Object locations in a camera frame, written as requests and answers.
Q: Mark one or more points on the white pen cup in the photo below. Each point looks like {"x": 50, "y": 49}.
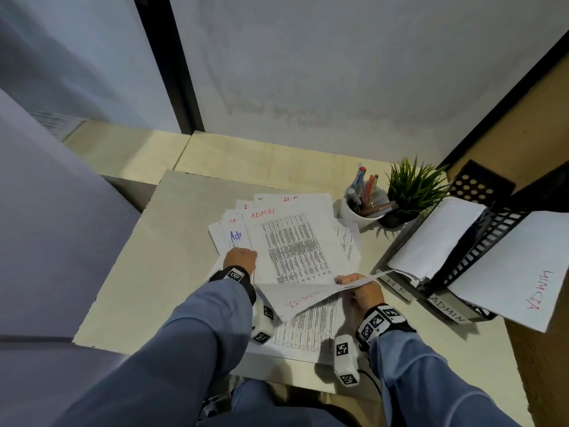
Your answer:
{"x": 355, "y": 217}

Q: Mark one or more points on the pile of printed papers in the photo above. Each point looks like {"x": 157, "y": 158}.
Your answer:
{"x": 293, "y": 244}

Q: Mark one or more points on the black wrist band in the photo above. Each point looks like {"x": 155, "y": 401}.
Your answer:
{"x": 233, "y": 280}
{"x": 382, "y": 324}

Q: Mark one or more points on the black left wrist band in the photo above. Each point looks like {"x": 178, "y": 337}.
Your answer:
{"x": 233, "y": 280}

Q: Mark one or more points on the black right wrist band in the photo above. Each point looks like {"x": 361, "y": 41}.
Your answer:
{"x": 382, "y": 324}

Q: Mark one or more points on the person's left forearm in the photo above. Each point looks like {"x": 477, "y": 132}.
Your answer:
{"x": 169, "y": 360}

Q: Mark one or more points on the printed paper sheet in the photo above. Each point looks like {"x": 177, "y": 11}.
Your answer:
{"x": 507, "y": 271}
{"x": 440, "y": 235}
{"x": 302, "y": 295}

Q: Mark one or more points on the green potted plant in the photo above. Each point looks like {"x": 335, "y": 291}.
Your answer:
{"x": 413, "y": 186}

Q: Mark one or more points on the black wall post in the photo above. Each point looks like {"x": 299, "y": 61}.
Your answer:
{"x": 169, "y": 62}

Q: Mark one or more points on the grey vent grille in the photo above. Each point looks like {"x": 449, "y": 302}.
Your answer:
{"x": 55, "y": 124}

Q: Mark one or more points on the blue marker with red cap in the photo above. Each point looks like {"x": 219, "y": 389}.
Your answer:
{"x": 360, "y": 177}

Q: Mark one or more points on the black corner trim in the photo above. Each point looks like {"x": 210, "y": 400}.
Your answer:
{"x": 502, "y": 111}

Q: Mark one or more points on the orange pen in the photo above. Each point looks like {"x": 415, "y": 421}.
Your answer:
{"x": 370, "y": 188}

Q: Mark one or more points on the person's left hand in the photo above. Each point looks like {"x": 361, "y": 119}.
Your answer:
{"x": 240, "y": 258}

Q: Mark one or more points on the person's right hand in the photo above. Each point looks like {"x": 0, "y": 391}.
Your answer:
{"x": 366, "y": 293}

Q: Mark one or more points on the person's right forearm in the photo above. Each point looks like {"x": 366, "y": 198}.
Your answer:
{"x": 435, "y": 386}

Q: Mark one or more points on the brown pen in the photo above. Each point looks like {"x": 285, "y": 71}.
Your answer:
{"x": 382, "y": 208}

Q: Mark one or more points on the grey partition panel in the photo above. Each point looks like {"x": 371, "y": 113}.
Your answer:
{"x": 58, "y": 235}

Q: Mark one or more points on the beige table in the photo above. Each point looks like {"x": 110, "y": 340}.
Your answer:
{"x": 155, "y": 271}

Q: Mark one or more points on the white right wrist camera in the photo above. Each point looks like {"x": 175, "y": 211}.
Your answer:
{"x": 346, "y": 360}

